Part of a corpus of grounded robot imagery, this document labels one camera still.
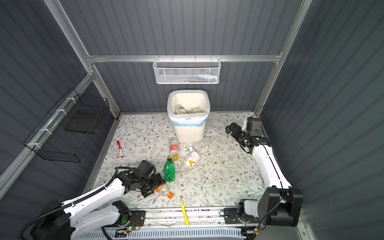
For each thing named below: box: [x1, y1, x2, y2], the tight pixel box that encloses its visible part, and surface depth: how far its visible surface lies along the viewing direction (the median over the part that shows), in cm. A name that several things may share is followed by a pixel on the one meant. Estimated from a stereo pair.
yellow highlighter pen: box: [181, 200, 190, 226], surface depth 77 cm
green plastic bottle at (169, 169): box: [164, 156, 176, 183], surface depth 88 cm
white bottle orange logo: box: [184, 151, 201, 168], surface depth 90 cm
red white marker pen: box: [116, 140, 124, 158], surface depth 101 cm
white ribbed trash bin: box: [167, 89, 211, 143], surface depth 95 cm
